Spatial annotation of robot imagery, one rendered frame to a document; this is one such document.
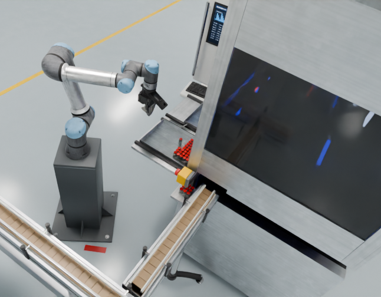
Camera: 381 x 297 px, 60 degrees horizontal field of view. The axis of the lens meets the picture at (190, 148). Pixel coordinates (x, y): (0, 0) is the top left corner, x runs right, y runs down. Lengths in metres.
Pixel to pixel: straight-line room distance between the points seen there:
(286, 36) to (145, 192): 2.05
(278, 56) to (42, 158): 2.44
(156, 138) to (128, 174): 0.97
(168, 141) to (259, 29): 1.11
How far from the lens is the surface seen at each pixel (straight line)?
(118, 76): 1.71
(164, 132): 2.20
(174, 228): 1.73
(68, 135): 2.04
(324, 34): 1.21
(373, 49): 1.21
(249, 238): 2.05
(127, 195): 2.93
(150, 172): 3.09
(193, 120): 2.33
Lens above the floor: 2.44
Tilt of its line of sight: 47 degrees down
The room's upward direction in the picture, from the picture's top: 14 degrees clockwise
